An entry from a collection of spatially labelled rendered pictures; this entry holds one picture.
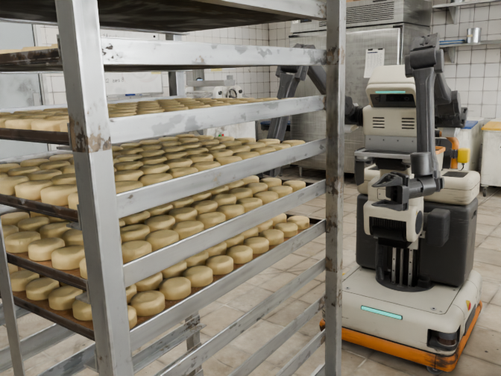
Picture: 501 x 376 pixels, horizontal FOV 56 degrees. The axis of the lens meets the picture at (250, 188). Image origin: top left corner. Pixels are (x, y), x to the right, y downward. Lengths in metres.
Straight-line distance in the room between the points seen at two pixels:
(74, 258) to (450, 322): 1.77
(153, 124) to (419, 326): 1.78
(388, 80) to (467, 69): 4.06
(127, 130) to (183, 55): 0.14
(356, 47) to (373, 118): 3.48
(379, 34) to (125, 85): 2.78
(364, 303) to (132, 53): 1.87
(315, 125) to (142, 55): 5.27
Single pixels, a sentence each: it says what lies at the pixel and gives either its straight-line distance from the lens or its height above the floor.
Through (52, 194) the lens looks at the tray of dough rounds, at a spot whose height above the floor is 1.15.
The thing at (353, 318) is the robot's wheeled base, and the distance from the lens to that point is 2.33.
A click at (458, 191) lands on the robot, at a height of 0.76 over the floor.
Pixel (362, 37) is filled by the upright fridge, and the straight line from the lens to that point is 5.53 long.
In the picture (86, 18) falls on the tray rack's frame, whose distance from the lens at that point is 0.53.
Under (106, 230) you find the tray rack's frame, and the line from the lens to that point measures 0.55.
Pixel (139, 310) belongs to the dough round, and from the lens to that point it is 0.73.
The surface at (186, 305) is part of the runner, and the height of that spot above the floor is 0.97.
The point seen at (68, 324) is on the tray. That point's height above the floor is 0.96.
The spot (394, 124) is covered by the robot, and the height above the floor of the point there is 1.08.
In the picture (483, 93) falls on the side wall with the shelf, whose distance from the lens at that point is 6.02.
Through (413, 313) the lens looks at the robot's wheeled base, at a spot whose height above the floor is 0.27.
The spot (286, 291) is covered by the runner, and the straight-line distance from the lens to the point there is 0.96.
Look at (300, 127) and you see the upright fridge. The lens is 5.96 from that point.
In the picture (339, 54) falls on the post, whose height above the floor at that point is 1.33.
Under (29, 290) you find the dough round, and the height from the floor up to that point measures 0.97.
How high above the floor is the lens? 1.29
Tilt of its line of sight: 13 degrees down
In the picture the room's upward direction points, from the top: 2 degrees counter-clockwise
